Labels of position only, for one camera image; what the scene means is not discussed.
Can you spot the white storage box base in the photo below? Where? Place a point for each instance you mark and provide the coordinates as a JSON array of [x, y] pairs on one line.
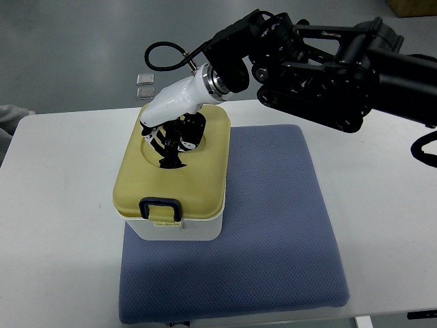
[[187, 230]]

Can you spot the grey cloth at left edge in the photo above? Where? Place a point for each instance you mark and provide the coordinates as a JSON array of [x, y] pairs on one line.
[[11, 115]]

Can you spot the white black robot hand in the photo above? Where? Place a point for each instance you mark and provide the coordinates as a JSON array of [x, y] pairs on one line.
[[182, 100]]

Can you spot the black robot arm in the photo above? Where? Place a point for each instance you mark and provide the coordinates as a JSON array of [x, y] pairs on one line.
[[333, 76]]

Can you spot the lower metal floor plate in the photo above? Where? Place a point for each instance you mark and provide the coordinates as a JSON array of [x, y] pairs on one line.
[[144, 93]]

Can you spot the blue front latch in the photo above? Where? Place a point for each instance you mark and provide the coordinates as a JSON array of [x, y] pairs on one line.
[[161, 202]]

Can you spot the cardboard box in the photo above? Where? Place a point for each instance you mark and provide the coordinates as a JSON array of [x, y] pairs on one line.
[[413, 8]]

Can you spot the upper metal floor plate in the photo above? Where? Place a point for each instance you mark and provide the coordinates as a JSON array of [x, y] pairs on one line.
[[145, 79]]

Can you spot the yellow storage box lid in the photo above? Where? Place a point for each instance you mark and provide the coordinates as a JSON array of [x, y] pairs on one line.
[[199, 186]]

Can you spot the metal floor plate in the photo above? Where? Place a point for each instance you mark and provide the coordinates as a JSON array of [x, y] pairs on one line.
[[145, 79], [144, 93]]

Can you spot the blue padded mat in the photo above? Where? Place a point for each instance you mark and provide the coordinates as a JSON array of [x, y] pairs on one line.
[[276, 251]]

